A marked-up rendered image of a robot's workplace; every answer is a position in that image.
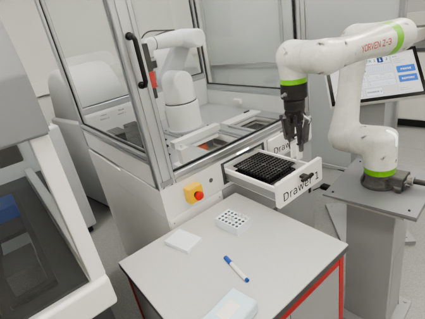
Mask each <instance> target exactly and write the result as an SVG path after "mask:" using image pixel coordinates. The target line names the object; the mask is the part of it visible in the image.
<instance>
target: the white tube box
mask: <svg viewBox="0 0 425 319"><path fill-rule="evenodd" d="M237 213H238V212H236V211H233V210H231V209H229V208H228V209H227V210H226V211H224V212H223V213H222V214H220V215H219V216H217V217H216V218H215V222H216V226H218V227H220V228H222V229H224V230H226V231H228V232H230V233H232V234H234V235H236V236H239V235H241V234H242V233H243V232H245V231H246V230H247V229H248V228H249V227H250V226H252V223H251V218H250V217H247V220H245V218H244V216H243V218H241V216H240V217H238V216H237ZM229 215H230V217H234V222H232V221H231V220H228V216H229Z"/></svg>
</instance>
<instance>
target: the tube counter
mask: <svg viewBox="0 0 425 319"><path fill-rule="evenodd" d="M392 70H393V67H392V64H387V65H379V66H371V67H367V68H366V70H365V74H370V73H379V72H387V71H392Z"/></svg>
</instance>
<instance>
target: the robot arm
mask: <svg viewBox="0 0 425 319"><path fill-rule="evenodd" d="M416 38H417V27H416V25H415V23H414V22H413V21H412V20H409V19H408V18H396V19H392V20H387V21H383V22H375V23H356V24H353V25H351V26H349V27H347V28H346V29H345V30H344V31H343V33H342V34H341V37H334V38H324V39H316V40H298V39H290V40H288V41H285V42H284V43H283V44H282V45H281V46H280V47H279V48H278V50H277V52H276V64H277V67H278V71H279V76H280V94H281V99H282V100H284V101H283V105H284V110H285V113H284V114H281V115H279V118H280V120H281V125H282V129H283V136H284V139H285V140H287V141H288V142H289V149H290V154H291V159H294V158H295V157H297V161H298V160H301V159H302V158H303V156H302V151H304V144H305V143H306V142H308V141H309V129H310V123H311V121H312V118H308V117H307V116H306V115H305V111H304V110H305V98H306V97H307V73H311V74H316V75H331V74H332V73H335V72H337V71H338V70H339V77H338V89H337V94H336V102H335V108H334V112H333V117H332V121H331V125H330V129H329V132H328V141H329V143H330V145H331V146H332V147H333V148H335V149H337V150H339V151H345V152H348V153H352V154H358V155H361V156H362V165H363V167H364V173H363V175H362V176H361V178H360V182H361V184H362V186H364V187H365V188H366V189H369V190H372V191H390V190H393V191H394V192H395V193H398V194H400V193H401V192H403V191H404V190H405V189H406V188H407V187H410V186H413V185H414V184H417V185H423V186H425V180H420V179H416V177H415V176H413V175H410V172H408V171H404V170H397V166H398V132H397V131H396V130H395V129H394V128H391V127H387V126H377V125H363V124H360V122H359V113H360V99H361V92H362V84H363V79H364V74H365V70H366V64H367V60H368V59H373V58H380V57H385V56H390V55H393V54H397V53H401V52H403V51H405V50H407V49H408V48H409V47H410V46H411V45H413V43H414V42H415V40H416ZM303 120H304V121H303ZM303 123H304V124H303ZM302 126H303V127H302ZM295 128H296V133H297V141H296V140H295ZM297 142H298V143H297Z"/></svg>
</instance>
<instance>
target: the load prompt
mask: <svg viewBox="0 0 425 319"><path fill-rule="evenodd" d="M390 62H391V59H390V56H385V57H380V58H373V59H368V60H367V64H366V66H369V65H377V64H382V63H390Z"/></svg>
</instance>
